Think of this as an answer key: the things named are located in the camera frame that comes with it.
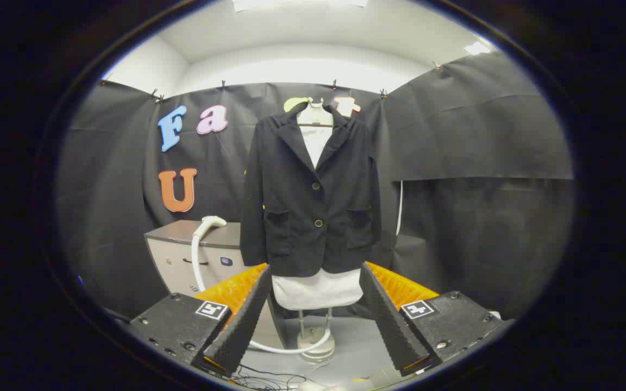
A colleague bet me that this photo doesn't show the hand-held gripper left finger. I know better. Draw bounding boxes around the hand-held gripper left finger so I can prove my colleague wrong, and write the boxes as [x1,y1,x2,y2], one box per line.
[128,263,273,378]

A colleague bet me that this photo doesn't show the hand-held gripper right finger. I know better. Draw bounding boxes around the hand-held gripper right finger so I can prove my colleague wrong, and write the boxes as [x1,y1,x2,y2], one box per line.
[359,261,515,378]

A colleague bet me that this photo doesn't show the white garment steamer head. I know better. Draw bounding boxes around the white garment steamer head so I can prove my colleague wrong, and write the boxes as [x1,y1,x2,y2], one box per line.
[200,215,228,235]

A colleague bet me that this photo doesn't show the black jacket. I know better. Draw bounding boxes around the black jacket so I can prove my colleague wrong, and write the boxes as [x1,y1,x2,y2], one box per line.
[240,100,383,279]

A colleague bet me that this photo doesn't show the dress form stand base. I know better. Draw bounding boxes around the dress form stand base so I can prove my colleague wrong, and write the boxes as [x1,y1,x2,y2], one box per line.
[296,308,336,363]

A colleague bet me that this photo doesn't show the white dress form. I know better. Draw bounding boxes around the white dress form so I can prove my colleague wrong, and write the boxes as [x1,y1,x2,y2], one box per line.
[271,126,364,311]

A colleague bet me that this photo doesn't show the grey cabinet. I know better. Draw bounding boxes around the grey cabinet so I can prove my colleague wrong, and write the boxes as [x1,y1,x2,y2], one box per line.
[143,219,286,349]

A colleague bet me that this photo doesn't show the black backdrop cloth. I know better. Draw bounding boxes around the black backdrop cloth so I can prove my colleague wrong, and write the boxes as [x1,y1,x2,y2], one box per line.
[55,50,575,326]

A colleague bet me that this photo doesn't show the white plastic hanger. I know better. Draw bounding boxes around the white plastic hanger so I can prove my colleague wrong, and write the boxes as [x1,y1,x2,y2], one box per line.
[297,98,335,128]

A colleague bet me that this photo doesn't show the black floor cables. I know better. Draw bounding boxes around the black floor cables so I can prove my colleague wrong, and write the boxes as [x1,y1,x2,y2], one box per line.
[231,364,319,390]

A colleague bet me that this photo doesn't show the white steamer hose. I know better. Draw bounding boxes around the white steamer hose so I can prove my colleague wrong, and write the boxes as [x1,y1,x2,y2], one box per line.
[191,228,334,355]

